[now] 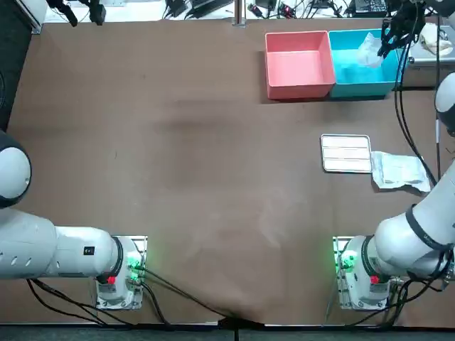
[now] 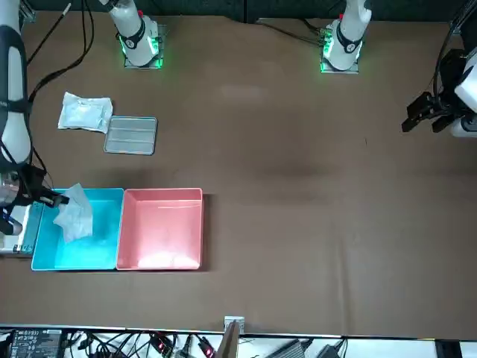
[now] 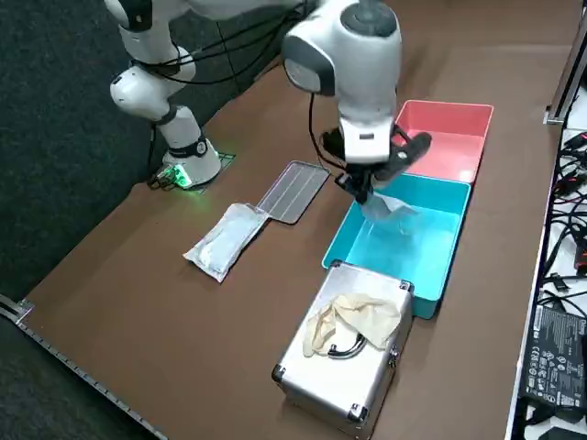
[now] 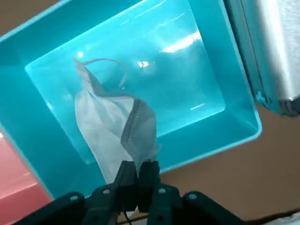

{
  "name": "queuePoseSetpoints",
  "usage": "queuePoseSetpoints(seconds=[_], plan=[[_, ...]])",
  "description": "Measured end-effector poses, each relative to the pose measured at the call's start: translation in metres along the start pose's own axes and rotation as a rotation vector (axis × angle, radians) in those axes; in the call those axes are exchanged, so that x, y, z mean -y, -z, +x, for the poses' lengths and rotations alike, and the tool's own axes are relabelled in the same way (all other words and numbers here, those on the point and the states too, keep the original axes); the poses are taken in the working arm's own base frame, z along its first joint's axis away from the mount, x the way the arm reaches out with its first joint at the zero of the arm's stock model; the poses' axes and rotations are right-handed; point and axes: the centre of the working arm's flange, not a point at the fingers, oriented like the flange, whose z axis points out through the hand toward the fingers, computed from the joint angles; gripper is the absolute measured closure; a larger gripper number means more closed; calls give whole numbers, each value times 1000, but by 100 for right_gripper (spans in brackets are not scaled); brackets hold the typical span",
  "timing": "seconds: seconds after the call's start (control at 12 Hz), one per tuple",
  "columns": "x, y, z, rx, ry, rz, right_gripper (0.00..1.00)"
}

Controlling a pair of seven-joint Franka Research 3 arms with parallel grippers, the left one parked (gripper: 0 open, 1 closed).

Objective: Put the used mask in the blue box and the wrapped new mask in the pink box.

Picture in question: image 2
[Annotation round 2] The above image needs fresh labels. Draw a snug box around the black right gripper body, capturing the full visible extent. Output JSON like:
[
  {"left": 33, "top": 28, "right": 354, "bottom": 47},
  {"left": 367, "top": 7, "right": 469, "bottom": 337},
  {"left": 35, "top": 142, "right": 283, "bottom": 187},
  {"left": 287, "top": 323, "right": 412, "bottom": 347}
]
[{"left": 16, "top": 166, "right": 53, "bottom": 205}]

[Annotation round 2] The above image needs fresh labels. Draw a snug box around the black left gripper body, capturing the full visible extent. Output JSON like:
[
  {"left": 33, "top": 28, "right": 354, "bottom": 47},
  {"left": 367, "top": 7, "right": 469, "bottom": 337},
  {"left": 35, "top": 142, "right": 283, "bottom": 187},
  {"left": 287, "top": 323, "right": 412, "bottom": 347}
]
[{"left": 434, "top": 48, "right": 467, "bottom": 119}]

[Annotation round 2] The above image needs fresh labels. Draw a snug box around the used white mask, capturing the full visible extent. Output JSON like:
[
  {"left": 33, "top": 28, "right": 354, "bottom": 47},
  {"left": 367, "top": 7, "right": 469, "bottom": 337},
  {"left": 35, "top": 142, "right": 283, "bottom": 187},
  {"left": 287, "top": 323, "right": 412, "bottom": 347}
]
[{"left": 51, "top": 182, "right": 94, "bottom": 244}]

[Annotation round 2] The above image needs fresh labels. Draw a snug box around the new mask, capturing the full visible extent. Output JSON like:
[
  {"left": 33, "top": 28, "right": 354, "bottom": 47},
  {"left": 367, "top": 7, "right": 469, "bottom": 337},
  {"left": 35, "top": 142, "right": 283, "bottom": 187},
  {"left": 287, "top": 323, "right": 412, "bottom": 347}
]
[{"left": 57, "top": 91, "right": 114, "bottom": 134}]

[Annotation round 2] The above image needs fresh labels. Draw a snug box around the blue plastic box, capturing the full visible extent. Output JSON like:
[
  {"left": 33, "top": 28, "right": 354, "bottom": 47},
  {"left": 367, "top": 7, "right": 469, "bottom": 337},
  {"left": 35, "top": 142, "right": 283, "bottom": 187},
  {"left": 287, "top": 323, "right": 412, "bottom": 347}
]
[{"left": 31, "top": 187, "right": 126, "bottom": 272}]

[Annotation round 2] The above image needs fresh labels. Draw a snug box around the pink plastic box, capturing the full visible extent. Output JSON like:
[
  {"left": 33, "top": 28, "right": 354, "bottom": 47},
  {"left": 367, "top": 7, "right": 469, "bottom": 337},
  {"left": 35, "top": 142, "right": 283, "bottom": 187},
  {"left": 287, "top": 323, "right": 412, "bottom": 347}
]
[{"left": 116, "top": 187, "right": 204, "bottom": 271}]

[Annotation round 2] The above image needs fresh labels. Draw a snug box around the black labelled power adapter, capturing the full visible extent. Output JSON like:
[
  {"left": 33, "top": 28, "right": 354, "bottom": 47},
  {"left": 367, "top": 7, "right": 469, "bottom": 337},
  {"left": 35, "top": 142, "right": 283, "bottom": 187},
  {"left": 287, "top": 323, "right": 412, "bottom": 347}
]
[{"left": 7, "top": 327, "right": 63, "bottom": 358}]

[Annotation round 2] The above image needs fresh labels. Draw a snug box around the red-lit black plug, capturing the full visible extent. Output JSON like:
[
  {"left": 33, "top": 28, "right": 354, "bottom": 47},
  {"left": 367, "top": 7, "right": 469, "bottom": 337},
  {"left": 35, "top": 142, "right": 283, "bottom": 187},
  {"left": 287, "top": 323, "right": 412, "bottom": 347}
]
[
  {"left": 148, "top": 333, "right": 168, "bottom": 354},
  {"left": 199, "top": 337, "right": 217, "bottom": 358}
]

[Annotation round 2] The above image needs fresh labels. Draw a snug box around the small black power adapter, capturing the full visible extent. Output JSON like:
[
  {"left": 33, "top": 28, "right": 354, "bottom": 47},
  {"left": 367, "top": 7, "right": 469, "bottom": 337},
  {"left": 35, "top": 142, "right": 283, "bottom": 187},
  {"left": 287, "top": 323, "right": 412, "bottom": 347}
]
[{"left": 315, "top": 343, "right": 346, "bottom": 358}]

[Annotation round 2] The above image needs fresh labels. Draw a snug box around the grey power adapter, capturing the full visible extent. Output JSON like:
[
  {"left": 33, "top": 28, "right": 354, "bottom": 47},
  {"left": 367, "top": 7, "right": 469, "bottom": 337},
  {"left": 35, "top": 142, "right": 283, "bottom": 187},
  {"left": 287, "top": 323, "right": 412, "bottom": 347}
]
[{"left": 266, "top": 338, "right": 312, "bottom": 358}]

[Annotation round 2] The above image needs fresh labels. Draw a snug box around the black left base cable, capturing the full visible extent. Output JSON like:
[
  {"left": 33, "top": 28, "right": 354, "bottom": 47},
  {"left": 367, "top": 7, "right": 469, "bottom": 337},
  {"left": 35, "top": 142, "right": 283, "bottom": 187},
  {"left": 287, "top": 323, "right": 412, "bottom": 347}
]
[{"left": 256, "top": 17, "right": 326, "bottom": 44}]

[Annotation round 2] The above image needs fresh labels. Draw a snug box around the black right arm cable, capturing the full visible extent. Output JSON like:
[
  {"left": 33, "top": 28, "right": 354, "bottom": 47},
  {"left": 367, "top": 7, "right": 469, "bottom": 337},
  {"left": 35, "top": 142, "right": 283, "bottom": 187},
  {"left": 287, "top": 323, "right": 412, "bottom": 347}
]
[{"left": 25, "top": 0, "right": 95, "bottom": 195}]

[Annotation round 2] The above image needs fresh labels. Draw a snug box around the upright mounting post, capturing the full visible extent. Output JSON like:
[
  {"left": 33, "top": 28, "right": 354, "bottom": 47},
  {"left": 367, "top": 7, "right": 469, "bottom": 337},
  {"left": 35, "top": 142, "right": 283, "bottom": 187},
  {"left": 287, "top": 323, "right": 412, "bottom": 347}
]
[{"left": 218, "top": 315, "right": 246, "bottom": 358}]

